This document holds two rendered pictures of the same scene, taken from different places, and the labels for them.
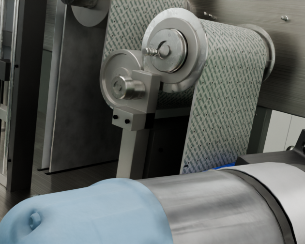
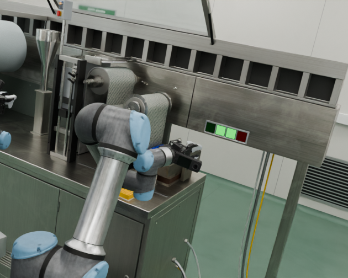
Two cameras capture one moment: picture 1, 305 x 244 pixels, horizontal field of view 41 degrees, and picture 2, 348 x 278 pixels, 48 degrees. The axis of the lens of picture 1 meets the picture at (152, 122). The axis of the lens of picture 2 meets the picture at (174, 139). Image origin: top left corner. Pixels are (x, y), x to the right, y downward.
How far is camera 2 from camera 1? 1.26 m
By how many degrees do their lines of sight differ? 15
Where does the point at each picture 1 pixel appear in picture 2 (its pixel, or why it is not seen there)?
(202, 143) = not seen: hidden behind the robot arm
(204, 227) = (156, 154)
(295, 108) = (180, 123)
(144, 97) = not seen: hidden behind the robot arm
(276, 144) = (183, 131)
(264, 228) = (162, 154)
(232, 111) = (156, 127)
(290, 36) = (177, 95)
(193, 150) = not seen: hidden behind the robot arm
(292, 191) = (165, 150)
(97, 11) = (102, 89)
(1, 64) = (63, 111)
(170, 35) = (135, 103)
